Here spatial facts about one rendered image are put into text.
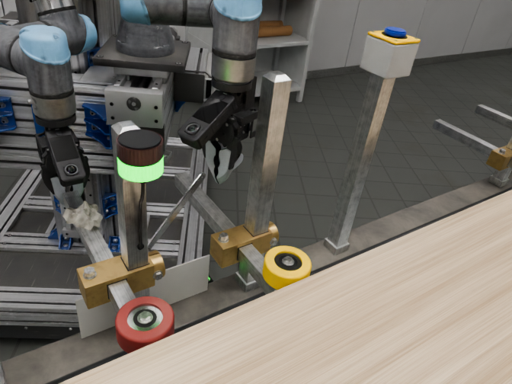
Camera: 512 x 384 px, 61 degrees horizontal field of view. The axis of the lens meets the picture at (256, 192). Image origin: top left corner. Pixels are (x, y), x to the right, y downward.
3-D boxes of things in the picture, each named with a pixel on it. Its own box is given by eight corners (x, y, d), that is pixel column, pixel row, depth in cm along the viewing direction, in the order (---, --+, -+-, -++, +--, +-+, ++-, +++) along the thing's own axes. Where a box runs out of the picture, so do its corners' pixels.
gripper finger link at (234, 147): (240, 170, 83) (244, 128, 78) (235, 173, 82) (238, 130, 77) (221, 161, 85) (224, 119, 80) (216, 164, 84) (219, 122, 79)
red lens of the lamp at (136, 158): (110, 148, 59) (109, 133, 58) (152, 140, 62) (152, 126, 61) (126, 169, 55) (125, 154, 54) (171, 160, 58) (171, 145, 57)
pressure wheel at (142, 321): (112, 356, 67) (106, 305, 61) (161, 335, 71) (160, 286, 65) (131, 399, 62) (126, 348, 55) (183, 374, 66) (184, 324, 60)
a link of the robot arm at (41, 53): (43, 20, 79) (78, 31, 76) (52, 78, 85) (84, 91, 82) (3, 27, 73) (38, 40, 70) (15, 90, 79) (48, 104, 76)
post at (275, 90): (237, 282, 97) (262, 70, 70) (250, 276, 99) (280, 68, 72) (245, 292, 95) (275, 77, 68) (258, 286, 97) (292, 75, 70)
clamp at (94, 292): (79, 289, 74) (75, 267, 71) (155, 264, 81) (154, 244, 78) (89, 312, 70) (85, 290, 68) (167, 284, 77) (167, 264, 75)
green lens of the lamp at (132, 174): (111, 164, 60) (110, 150, 59) (153, 155, 63) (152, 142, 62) (127, 186, 56) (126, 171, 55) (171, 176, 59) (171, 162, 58)
